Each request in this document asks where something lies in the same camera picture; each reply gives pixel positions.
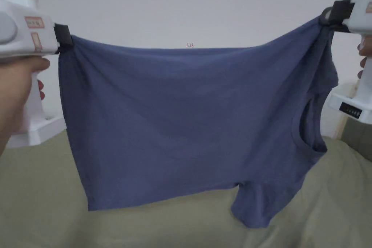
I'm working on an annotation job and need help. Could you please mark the person's right hand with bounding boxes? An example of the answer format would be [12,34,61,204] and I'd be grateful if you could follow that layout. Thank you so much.
[356,38,369,81]

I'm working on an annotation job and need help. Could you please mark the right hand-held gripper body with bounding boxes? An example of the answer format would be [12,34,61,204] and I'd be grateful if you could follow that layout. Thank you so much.
[328,0,372,121]

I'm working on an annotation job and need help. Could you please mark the dark blue shirt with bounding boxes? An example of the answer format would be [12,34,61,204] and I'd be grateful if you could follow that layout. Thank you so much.
[58,16,340,230]

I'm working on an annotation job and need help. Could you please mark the person's left hand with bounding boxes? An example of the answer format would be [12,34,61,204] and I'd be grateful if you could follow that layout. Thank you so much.
[0,57,52,158]

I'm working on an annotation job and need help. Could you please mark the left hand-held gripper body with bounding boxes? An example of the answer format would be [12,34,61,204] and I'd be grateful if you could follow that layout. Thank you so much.
[0,0,73,149]

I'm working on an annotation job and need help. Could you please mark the bed with pale green sheet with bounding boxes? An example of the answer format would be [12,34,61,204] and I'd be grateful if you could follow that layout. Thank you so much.
[0,130,372,248]

